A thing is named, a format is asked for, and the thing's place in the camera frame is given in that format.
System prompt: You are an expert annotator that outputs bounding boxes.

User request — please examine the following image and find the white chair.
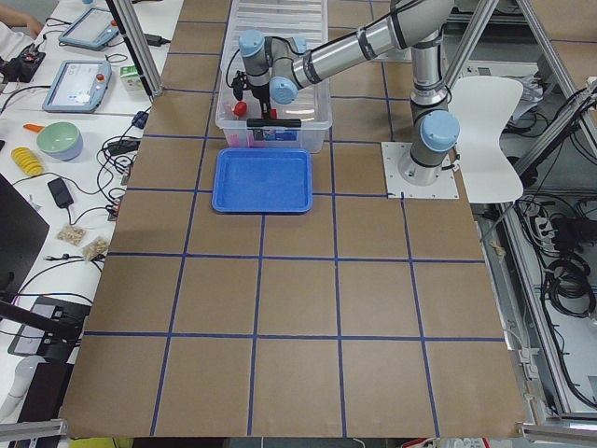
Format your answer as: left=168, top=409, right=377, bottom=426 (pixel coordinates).
left=449, top=76, right=523, bottom=203

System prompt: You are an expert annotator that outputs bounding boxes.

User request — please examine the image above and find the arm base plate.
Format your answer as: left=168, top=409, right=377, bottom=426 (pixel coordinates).
left=382, top=142, right=459, bottom=200

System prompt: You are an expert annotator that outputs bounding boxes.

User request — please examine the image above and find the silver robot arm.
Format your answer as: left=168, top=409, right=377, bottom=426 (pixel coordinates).
left=229, top=1, right=460, bottom=187

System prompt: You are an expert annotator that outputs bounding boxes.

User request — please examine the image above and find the clear plastic storage box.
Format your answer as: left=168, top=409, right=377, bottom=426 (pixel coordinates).
left=215, top=29, right=332, bottom=153

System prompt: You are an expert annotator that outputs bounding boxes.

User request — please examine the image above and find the blue plastic tray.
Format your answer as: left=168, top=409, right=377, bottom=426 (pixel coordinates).
left=212, top=148, right=312, bottom=214

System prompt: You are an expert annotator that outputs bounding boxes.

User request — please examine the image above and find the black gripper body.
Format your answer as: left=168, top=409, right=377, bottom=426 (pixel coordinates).
left=233, top=70, right=271, bottom=100

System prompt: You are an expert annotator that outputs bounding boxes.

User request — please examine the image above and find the black monitor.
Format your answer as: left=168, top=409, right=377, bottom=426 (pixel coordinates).
left=0, top=175, right=49, bottom=302

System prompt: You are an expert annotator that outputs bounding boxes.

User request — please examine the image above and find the green white carton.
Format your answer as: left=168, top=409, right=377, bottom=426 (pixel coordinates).
left=118, top=65, right=145, bottom=91

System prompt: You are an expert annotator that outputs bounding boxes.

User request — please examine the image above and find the aluminium frame post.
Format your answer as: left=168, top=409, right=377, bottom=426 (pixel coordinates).
left=105, top=0, right=163, bottom=99

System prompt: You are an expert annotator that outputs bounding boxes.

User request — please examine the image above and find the green bowl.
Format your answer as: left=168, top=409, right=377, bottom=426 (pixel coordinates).
left=36, top=121, right=83, bottom=161

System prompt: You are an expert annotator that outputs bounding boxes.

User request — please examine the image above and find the snack bag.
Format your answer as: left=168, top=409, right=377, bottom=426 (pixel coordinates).
left=81, top=236, right=110, bottom=261
left=56, top=225, right=87, bottom=246

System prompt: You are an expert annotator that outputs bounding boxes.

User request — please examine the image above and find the teach pendant tablet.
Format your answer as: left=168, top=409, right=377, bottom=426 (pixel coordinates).
left=58, top=7, right=119, bottom=50
left=42, top=60, right=112, bottom=114

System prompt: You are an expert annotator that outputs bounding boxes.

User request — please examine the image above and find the yellow ridged toy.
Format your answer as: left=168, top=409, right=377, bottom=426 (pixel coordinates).
left=10, top=147, right=45, bottom=177

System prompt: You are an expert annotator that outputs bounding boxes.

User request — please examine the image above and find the black power adapter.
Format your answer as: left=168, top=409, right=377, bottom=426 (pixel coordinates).
left=48, top=178, right=74, bottom=209

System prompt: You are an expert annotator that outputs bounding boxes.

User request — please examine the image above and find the black box latch handle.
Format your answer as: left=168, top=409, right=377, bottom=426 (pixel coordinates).
left=246, top=119, right=302, bottom=129

